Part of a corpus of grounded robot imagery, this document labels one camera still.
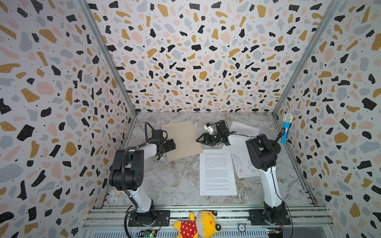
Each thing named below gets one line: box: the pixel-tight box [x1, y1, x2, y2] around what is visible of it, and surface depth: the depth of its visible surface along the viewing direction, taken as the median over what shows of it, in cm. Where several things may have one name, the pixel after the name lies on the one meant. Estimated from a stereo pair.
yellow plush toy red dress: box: [173, 210, 223, 238], surface depth 68 cm
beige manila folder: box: [161, 120, 204, 162], surface depth 102 cm
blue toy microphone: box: [280, 113, 294, 145], surface depth 86 cm
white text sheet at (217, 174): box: [199, 149, 238, 196], surface depth 92 cm
